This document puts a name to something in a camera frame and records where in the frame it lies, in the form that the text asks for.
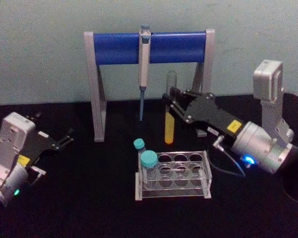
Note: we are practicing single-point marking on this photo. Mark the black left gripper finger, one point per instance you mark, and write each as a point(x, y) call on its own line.
point(64, 140)
point(34, 116)

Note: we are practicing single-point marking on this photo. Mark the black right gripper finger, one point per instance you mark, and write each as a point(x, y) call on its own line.
point(179, 111)
point(188, 93)

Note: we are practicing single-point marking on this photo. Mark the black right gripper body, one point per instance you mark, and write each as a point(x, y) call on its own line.
point(211, 114)

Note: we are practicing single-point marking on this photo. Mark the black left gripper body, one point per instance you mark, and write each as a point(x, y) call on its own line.
point(41, 143)

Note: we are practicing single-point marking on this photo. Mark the test tube with yellow liquid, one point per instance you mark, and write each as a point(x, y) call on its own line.
point(169, 131)

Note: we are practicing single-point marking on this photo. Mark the tube with small teal cap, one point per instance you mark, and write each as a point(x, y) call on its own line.
point(139, 143)

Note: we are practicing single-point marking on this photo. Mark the white and blue pipette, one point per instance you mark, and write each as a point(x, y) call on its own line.
point(144, 64)

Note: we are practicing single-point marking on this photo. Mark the tube with large teal cap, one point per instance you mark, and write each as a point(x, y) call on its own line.
point(149, 159)

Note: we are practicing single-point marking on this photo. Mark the black table cloth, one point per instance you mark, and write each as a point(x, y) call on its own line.
point(89, 213)

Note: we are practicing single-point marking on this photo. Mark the clear plastic tube rack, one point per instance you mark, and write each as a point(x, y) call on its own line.
point(173, 192)

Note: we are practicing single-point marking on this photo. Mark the grey stand with blue bar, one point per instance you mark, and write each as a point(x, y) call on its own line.
point(119, 47)

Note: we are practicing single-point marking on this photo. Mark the plain pale wall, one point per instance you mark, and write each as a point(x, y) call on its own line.
point(39, 49)

